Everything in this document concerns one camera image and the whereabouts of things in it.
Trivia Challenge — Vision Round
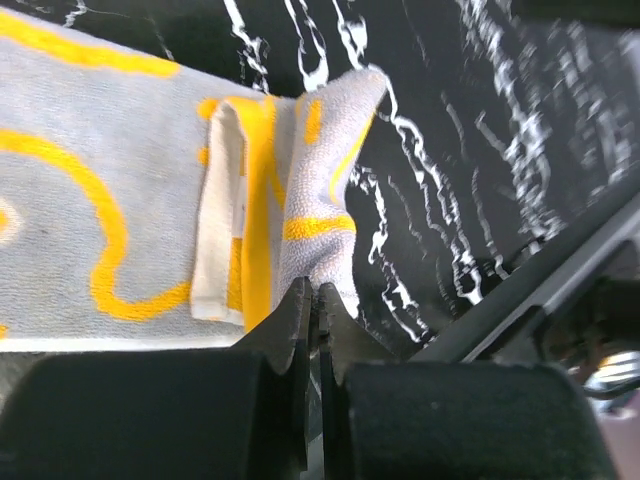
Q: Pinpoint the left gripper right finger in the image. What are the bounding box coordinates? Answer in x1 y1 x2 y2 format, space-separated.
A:
318 284 618 479

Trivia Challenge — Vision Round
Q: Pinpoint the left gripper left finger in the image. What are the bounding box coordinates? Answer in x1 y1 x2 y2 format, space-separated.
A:
1 278 312 479

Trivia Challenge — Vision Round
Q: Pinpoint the orange towel with grey pattern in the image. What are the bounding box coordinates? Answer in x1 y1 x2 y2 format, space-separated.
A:
1 9 387 352

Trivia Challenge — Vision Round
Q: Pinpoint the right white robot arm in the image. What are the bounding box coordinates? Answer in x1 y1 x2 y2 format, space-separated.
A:
413 1 639 381

